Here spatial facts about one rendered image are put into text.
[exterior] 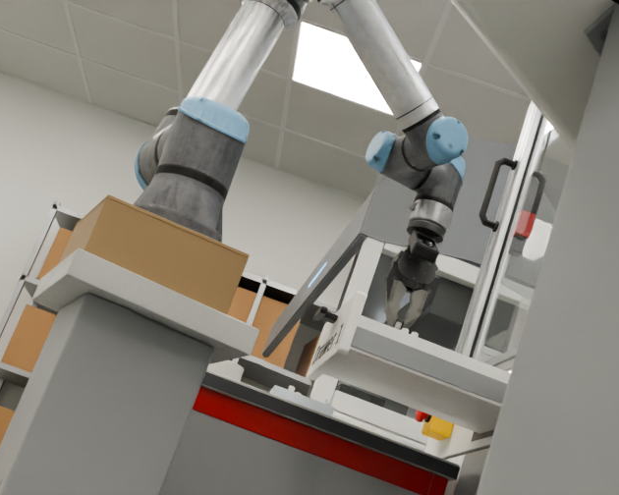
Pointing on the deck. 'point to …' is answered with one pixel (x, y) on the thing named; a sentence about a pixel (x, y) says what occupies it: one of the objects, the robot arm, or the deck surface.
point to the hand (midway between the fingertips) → (398, 324)
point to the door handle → (492, 192)
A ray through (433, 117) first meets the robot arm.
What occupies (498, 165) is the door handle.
